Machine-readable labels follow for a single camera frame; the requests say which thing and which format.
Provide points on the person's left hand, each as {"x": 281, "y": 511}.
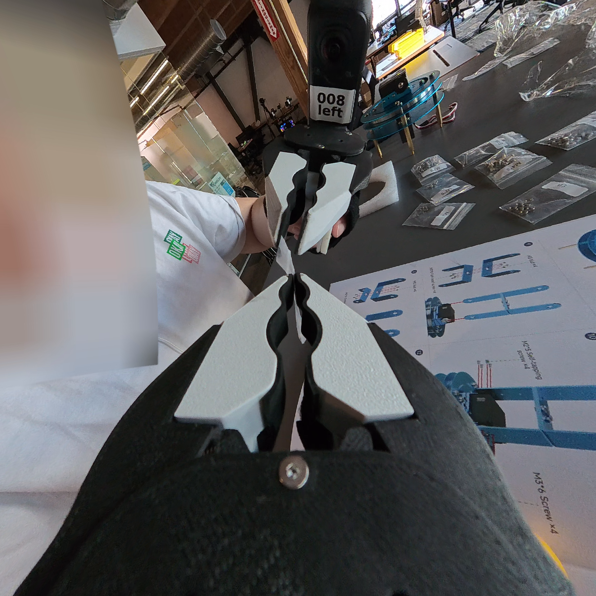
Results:
{"x": 341, "y": 228}

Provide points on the group of clear screw bags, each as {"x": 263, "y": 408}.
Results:
{"x": 512, "y": 167}

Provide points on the small zip bag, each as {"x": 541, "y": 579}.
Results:
{"x": 286, "y": 260}

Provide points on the white slotted table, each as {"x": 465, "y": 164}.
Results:
{"x": 447, "y": 56}

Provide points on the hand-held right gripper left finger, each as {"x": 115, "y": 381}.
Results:
{"x": 233, "y": 372}

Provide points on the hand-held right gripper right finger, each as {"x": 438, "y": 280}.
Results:
{"x": 358, "y": 368}

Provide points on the silver ventilation duct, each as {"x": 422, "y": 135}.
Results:
{"x": 118, "y": 9}

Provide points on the white foam piece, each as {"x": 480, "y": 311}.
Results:
{"x": 384, "y": 179}

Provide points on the wooden post with outlet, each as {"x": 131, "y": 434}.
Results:
{"x": 291, "y": 60}

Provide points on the red arrow sign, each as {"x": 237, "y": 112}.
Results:
{"x": 265, "y": 18}

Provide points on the white cabinet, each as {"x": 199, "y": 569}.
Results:
{"x": 137, "y": 37}

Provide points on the crumpled clear plastic wrap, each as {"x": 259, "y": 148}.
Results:
{"x": 544, "y": 28}
{"x": 568, "y": 74}

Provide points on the yellow storage bin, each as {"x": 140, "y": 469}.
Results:
{"x": 405, "y": 46}

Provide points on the person's left forearm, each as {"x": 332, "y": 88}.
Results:
{"x": 258, "y": 228}

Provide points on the printed assembly instruction sheet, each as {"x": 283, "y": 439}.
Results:
{"x": 512, "y": 326}

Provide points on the glass partition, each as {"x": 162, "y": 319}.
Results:
{"x": 186, "y": 130}

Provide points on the blue acrylic robot base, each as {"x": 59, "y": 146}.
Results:
{"x": 393, "y": 86}

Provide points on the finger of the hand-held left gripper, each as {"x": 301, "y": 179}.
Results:
{"x": 279, "y": 181}
{"x": 333, "y": 200}

